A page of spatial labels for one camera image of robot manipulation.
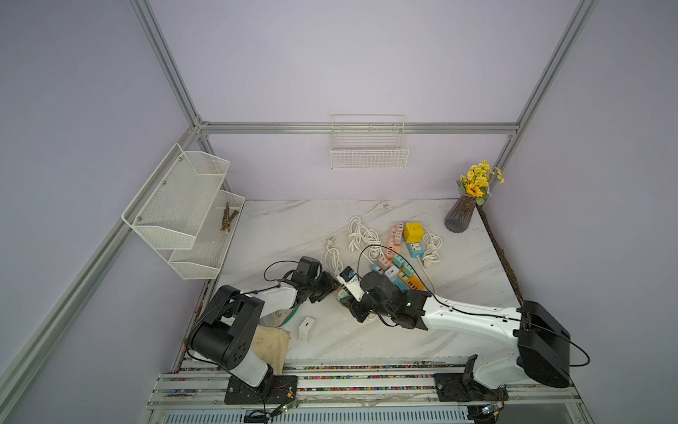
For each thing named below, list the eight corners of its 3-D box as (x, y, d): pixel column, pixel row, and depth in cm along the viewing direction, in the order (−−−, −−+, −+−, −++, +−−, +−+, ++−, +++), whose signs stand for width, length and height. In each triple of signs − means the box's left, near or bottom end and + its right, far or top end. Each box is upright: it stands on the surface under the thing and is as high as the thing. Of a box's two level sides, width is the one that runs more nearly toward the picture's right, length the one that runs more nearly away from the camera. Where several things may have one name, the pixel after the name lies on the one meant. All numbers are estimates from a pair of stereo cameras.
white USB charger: (298, 340, 84) (295, 334, 79) (305, 321, 88) (303, 315, 83) (308, 343, 83) (306, 338, 79) (315, 324, 87) (314, 318, 83)
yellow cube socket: (404, 246, 107) (407, 233, 101) (402, 236, 111) (405, 223, 104) (419, 246, 107) (424, 233, 101) (417, 236, 111) (421, 223, 104)
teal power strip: (409, 258, 104) (410, 254, 102) (406, 246, 107) (407, 242, 105) (423, 258, 104) (425, 254, 102) (421, 246, 107) (422, 242, 105)
